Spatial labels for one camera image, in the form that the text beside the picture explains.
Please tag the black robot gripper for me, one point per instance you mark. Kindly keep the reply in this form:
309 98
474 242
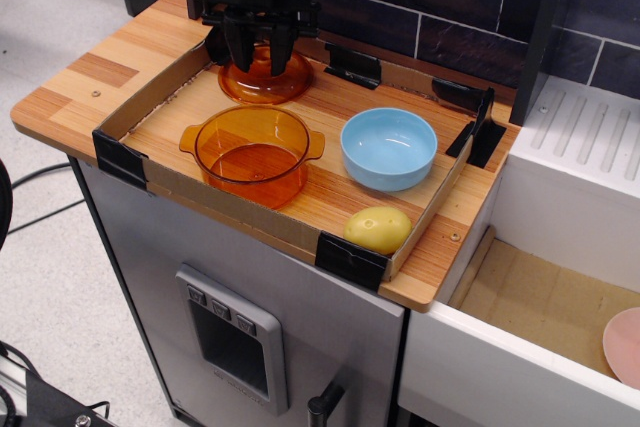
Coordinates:
280 20

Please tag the orange transparent pot lid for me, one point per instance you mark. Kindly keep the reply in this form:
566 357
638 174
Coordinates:
258 86

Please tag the orange transparent pot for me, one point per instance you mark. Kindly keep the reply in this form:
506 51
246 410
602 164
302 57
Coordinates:
259 153

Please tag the light blue bowl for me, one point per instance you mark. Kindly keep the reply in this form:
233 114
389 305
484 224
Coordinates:
388 149

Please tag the cardboard fence with black tape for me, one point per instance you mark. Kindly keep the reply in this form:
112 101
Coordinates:
138 144

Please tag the yellow toy potato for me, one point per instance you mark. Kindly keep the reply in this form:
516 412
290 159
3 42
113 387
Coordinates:
379 229

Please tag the grey toy oven cabinet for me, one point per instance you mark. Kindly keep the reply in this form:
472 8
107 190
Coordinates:
239 333

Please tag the white toy sink unit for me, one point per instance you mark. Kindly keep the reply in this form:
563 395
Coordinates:
515 338

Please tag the pink plate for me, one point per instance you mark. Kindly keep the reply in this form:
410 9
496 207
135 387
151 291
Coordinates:
621 346

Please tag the black vertical post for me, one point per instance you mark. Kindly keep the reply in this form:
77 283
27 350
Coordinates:
527 91

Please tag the black oven door handle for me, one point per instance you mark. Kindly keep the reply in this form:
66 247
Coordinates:
320 408

